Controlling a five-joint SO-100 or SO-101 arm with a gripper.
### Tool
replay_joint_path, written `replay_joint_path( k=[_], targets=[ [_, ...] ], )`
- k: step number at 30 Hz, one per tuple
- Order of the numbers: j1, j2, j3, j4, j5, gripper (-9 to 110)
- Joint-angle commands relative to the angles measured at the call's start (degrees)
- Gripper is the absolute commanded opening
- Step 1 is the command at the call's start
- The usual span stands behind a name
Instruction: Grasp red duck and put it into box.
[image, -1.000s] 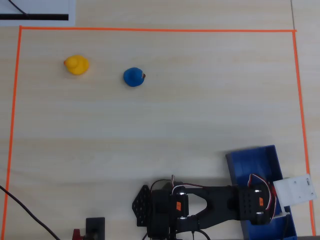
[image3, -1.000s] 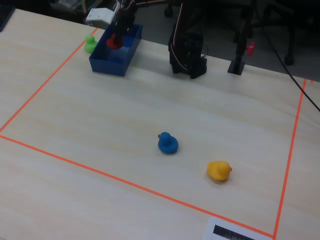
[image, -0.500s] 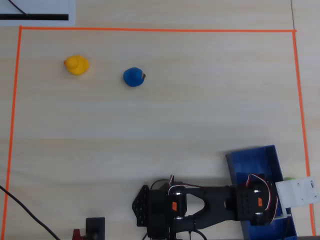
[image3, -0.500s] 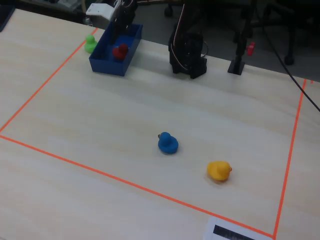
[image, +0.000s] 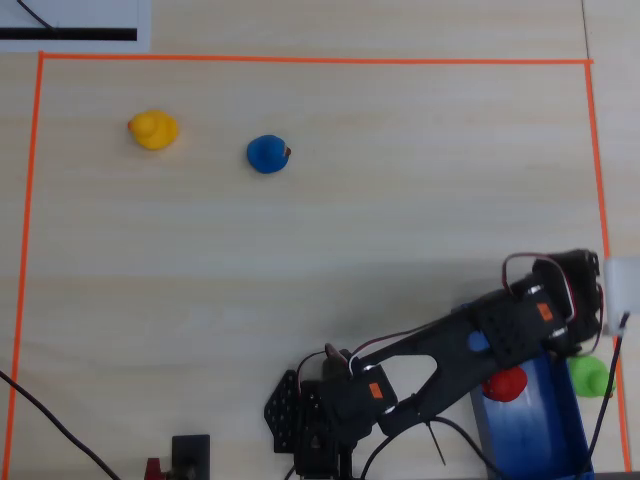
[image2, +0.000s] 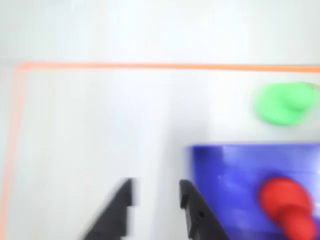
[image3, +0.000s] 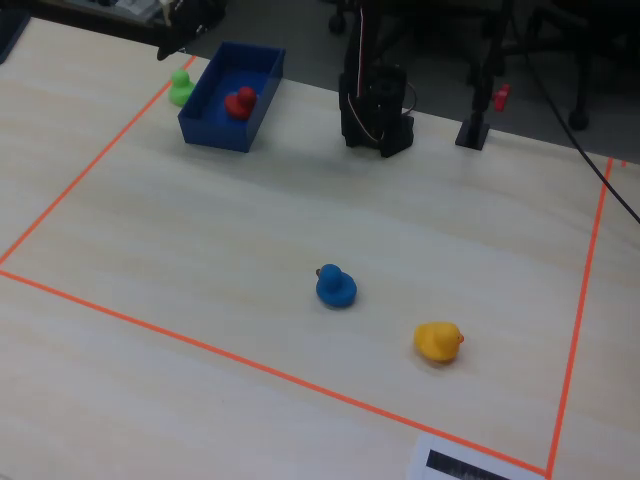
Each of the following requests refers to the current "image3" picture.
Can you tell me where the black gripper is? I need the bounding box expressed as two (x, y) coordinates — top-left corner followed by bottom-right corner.
(156, 0), (226, 62)

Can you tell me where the red rubber duck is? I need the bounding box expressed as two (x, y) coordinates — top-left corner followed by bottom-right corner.
(223, 86), (259, 121)

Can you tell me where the green rubber duck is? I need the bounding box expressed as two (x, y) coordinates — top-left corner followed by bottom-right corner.
(167, 68), (196, 107)

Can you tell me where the blue plastic box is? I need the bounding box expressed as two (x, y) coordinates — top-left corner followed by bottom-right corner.
(177, 40), (287, 154)

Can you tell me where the blue rubber duck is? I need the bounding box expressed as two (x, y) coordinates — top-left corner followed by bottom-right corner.
(314, 263), (359, 308)

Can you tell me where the yellow rubber duck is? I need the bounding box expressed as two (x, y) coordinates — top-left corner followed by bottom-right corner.
(413, 321), (465, 365)

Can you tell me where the orange tape strip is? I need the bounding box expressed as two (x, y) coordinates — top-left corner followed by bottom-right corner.
(0, 54), (197, 266)
(0, 269), (551, 476)
(546, 157), (615, 479)

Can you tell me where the dark blue flat object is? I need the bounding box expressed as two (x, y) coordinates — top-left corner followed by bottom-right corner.
(0, 8), (32, 65)

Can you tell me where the black office chair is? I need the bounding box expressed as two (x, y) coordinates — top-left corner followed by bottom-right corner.
(327, 0), (351, 36)
(514, 0), (631, 132)

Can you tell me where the black stand with red knob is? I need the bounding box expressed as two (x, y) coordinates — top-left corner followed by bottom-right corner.
(454, 0), (514, 151)

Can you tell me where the white paper with black bar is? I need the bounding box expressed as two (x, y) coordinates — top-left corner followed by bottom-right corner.
(405, 432), (547, 480)

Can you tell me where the long black cable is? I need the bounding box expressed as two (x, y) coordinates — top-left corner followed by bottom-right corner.
(509, 0), (640, 224)

